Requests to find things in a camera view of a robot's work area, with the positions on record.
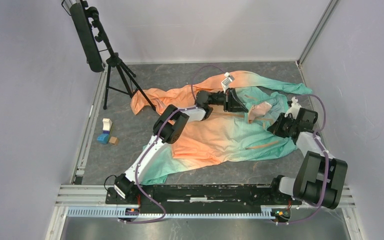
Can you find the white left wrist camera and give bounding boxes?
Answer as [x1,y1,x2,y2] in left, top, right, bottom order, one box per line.
[220,72,235,93]

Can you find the aluminium frame rail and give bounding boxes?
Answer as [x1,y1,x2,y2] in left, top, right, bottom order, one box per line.
[70,66,108,185]

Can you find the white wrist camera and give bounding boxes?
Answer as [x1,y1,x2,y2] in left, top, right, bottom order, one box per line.
[284,96,302,119]
[220,72,235,93]

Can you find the black light panel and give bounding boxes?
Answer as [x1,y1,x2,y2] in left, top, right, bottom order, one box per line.
[69,0,104,73]

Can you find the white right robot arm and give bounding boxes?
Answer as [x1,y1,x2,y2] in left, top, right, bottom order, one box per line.
[268,106,348,210]

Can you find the orange and teal jacket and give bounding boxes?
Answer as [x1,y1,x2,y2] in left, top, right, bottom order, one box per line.
[142,70,312,185]

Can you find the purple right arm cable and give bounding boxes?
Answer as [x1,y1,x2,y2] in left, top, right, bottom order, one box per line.
[274,93,330,226]

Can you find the brown wooden cube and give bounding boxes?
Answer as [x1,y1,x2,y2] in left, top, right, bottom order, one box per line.
[108,136,119,146]

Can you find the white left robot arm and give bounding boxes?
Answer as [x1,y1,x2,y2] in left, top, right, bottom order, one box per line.
[113,88,249,204]

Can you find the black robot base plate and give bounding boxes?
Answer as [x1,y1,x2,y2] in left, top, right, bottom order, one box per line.
[105,184,302,214]

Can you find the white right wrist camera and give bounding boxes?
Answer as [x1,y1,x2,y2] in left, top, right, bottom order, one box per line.
[284,96,302,119]

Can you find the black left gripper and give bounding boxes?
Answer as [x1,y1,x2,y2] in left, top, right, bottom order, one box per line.
[209,87,249,113]

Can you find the blue wooden block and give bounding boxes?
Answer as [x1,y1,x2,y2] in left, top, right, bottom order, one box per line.
[96,133,110,145]

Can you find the black tripod stand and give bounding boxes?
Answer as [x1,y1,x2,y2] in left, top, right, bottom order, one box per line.
[85,6,156,111]

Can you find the white wooden block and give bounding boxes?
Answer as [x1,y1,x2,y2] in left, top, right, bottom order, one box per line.
[102,118,113,133]

